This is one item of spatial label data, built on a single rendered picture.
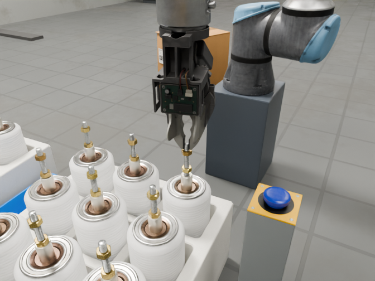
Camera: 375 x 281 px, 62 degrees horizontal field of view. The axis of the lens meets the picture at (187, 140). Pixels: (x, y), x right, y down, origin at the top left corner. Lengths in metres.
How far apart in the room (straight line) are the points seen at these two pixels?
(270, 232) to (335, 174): 0.70
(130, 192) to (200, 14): 0.37
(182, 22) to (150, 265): 0.36
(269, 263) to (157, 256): 0.18
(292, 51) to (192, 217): 0.46
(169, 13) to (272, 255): 0.38
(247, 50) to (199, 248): 0.52
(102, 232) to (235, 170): 0.55
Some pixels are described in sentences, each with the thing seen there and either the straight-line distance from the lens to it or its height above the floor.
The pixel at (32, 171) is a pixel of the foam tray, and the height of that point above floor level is 0.14.
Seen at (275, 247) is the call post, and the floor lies 0.26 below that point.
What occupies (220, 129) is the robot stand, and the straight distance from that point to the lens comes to 0.95.
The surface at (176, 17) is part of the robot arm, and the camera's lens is 0.43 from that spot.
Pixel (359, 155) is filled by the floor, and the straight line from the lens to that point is 1.32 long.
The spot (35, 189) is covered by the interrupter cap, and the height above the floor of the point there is 0.25.
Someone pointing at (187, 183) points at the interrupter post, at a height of 0.27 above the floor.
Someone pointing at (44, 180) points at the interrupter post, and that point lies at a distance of 0.64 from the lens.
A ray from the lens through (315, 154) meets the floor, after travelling 1.25.
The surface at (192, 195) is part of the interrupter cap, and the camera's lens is 0.59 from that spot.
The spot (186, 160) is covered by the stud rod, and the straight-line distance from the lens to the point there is 0.57.
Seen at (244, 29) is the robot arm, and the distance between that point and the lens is 0.87.
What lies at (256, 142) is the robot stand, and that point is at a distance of 0.92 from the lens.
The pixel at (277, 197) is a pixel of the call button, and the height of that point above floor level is 0.33.
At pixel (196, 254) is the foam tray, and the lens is 0.59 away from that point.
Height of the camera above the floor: 0.64
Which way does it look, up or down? 31 degrees down
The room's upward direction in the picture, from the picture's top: straight up
